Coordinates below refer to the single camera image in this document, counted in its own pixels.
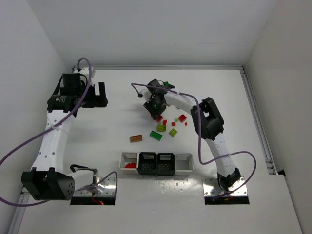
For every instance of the red long brick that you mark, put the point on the red long brick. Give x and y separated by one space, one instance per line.
159 118

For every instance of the lime printed brick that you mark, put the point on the lime printed brick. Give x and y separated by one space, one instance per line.
161 127

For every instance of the metal base plate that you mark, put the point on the metal base plate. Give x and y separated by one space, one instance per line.
104 189
211 188

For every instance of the black bin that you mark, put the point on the black bin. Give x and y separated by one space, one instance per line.
147 163
166 164

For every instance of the green long brick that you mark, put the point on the green long brick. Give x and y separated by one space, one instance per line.
156 135

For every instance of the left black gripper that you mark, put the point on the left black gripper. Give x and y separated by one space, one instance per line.
93 95

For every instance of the red square brick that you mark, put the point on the red square brick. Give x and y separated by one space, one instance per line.
182 118

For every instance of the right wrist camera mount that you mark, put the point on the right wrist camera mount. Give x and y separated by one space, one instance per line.
146 94

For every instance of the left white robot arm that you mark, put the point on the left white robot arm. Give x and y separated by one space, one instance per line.
46 180

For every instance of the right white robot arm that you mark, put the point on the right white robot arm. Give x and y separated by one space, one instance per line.
208 124

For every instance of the lime square brick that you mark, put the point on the lime square brick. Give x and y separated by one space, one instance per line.
173 132

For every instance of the white bin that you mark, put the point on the white bin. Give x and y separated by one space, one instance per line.
183 164
128 157

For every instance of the right white bin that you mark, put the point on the right white bin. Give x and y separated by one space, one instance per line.
183 164

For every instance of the left white bin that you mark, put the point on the left white bin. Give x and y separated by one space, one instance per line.
128 157

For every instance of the right black bin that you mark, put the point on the right black bin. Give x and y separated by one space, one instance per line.
166 164

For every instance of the left black bin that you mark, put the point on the left black bin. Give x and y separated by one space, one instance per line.
147 163

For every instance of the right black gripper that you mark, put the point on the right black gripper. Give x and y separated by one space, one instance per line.
154 111

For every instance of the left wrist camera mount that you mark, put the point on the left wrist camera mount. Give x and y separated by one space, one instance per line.
85 71

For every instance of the orange brick lower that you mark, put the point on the orange brick lower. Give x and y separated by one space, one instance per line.
136 138

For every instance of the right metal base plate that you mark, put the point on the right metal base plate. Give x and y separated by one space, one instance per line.
211 188

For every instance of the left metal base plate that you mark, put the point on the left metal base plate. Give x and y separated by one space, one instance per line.
104 189

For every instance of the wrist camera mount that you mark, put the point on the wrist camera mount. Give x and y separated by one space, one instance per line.
146 94
85 71

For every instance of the red round decorated brick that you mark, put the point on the red round decorated brick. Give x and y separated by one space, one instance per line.
131 165

